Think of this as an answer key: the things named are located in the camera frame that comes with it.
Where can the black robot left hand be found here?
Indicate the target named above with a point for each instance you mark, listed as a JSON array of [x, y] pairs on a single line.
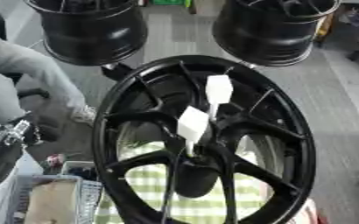
[[44, 129]]

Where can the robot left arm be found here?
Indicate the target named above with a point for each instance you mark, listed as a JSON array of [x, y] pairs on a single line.
[[1, 154]]

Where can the black spoked wheel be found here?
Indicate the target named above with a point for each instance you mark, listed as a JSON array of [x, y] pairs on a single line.
[[136, 115]]

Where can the black wheel rim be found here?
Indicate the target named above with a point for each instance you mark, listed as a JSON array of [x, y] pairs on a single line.
[[93, 35], [269, 38]]

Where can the small grey bin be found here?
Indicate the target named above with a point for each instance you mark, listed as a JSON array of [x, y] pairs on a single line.
[[78, 167]]

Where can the person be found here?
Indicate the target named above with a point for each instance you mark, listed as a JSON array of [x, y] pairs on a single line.
[[24, 62]]

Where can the tan cardboard piece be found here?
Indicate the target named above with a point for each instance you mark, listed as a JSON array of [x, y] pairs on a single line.
[[50, 201]]

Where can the white plastic basket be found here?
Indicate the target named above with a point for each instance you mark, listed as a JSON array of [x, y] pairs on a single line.
[[89, 195]]

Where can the green box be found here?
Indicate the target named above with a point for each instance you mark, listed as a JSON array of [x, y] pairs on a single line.
[[168, 2]]

